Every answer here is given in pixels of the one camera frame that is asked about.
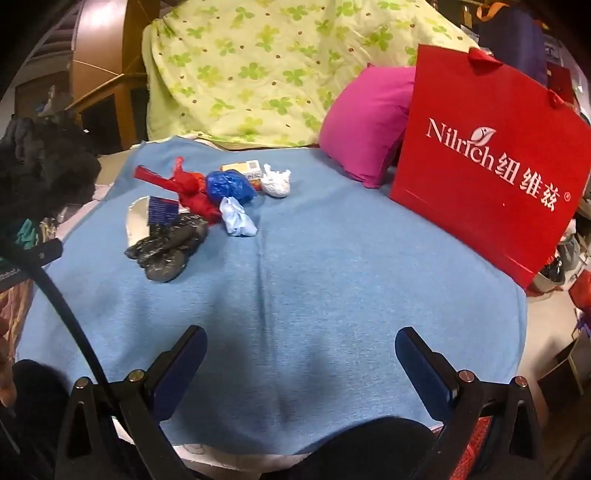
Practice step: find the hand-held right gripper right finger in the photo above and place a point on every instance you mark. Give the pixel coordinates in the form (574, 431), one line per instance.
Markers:
(422, 369)

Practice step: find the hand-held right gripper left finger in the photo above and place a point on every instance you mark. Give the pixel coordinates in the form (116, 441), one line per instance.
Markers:
(184, 369)

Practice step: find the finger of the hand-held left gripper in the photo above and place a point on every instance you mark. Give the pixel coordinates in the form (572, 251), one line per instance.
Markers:
(44, 252)

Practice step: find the white carton with blue label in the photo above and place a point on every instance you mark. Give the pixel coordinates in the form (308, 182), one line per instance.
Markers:
(138, 221)

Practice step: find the black plastic bag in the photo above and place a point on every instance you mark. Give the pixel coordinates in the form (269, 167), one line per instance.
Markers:
(171, 249)

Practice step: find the light blue plastic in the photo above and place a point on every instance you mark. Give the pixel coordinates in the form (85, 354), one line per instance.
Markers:
(235, 217)

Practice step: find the knotted red plastic bag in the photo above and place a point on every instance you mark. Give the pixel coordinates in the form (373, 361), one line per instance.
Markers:
(198, 203)

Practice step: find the blue plastic bag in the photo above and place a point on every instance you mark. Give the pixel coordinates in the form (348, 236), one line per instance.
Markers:
(228, 184)

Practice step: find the white plastic bag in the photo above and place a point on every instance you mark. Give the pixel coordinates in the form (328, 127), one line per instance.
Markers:
(276, 182)

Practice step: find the small yellow white box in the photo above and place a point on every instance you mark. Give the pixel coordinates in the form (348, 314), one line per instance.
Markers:
(240, 167)

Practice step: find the person's left hand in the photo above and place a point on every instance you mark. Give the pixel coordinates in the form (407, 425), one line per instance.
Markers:
(5, 374)

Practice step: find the teal cloth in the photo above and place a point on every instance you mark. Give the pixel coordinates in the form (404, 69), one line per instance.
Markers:
(25, 233)

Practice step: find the black clothing pile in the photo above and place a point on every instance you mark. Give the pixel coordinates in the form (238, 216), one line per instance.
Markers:
(41, 161)

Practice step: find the blue blanket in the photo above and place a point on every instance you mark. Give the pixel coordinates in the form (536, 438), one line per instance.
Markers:
(300, 286)

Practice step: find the red paper bag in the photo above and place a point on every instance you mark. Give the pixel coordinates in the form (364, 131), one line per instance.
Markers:
(485, 207)

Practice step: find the pink pillow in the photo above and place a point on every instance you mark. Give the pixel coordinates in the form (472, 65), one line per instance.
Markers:
(364, 124)

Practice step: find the green clover print blanket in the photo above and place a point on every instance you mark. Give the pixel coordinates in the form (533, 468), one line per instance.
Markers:
(258, 69)

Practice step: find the dark red bag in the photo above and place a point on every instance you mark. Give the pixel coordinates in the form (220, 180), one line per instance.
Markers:
(561, 81)

